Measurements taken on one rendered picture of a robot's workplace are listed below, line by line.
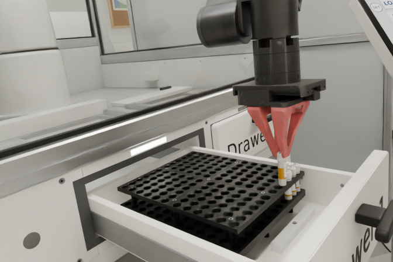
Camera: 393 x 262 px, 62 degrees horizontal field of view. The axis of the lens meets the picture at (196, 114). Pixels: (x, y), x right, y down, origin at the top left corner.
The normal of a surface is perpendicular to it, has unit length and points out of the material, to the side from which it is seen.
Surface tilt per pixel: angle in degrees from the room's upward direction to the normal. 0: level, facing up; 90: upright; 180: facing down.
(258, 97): 88
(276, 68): 88
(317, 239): 0
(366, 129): 90
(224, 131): 90
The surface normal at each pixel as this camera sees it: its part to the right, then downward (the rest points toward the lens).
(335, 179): -0.65, 0.24
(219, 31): -0.50, 0.47
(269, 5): -0.40, 0.21
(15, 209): 0.75, 0.06
